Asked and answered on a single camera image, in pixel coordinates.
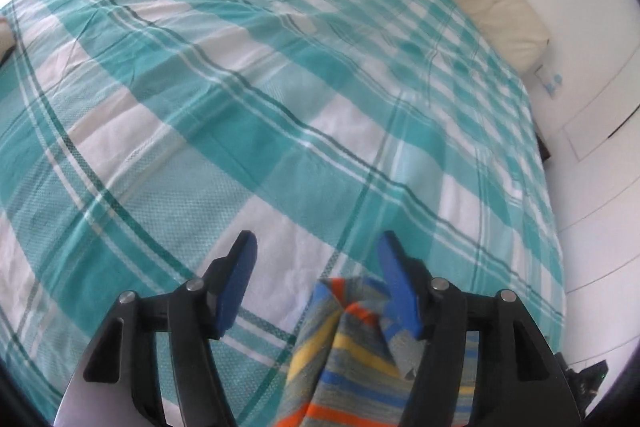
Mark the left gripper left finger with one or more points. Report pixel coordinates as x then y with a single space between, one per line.
143 342

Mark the wall socket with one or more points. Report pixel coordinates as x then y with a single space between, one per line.
551 81

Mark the striped knit sweater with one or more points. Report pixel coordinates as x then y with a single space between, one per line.
352 364

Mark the teal plaid bed cover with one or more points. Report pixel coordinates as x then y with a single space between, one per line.
140 137

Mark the white wardrobe doors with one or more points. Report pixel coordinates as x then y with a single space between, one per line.
593 178

